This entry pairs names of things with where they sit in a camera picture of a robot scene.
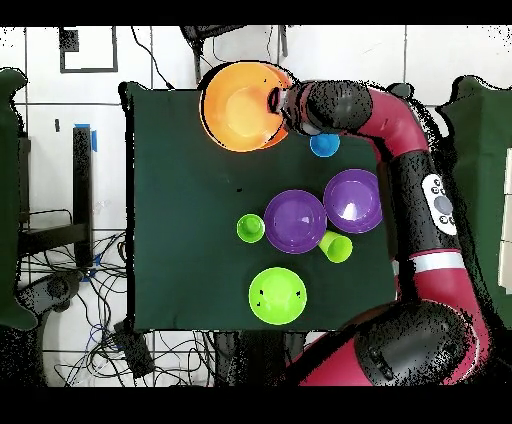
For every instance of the green cup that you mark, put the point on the green cup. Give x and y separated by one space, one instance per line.
250 228

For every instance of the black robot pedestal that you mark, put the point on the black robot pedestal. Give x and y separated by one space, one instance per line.
260 356

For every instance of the grey pedestal foot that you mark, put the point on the grey pedestal foot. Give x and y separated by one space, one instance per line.
58 288

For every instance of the black power adapter box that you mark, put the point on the black power adapter box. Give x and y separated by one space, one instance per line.
134 352

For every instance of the green bowl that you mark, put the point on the green bowl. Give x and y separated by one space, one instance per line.
277 295

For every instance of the green cloth covered table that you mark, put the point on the green cloth covered table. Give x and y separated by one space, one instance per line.
486 140
8 200

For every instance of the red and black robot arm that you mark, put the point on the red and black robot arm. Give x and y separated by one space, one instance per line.
400 120

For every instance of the black camera tripod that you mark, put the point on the black camera tripod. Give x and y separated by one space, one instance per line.
197 60

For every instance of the purple bowl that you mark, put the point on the purple bowl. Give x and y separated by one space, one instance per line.
352 200
295 222

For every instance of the yellow-green cup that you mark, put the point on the yellow-green cup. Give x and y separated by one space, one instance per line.
338 248

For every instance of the blue cup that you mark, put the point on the blue cup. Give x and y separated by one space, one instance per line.
324 144

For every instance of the dark green table cloth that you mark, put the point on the dark green table cloth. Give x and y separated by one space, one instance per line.
180 288

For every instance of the white box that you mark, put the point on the white box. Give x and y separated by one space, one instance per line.
507 220

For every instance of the black table frame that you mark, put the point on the black table frame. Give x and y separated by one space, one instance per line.
82 180

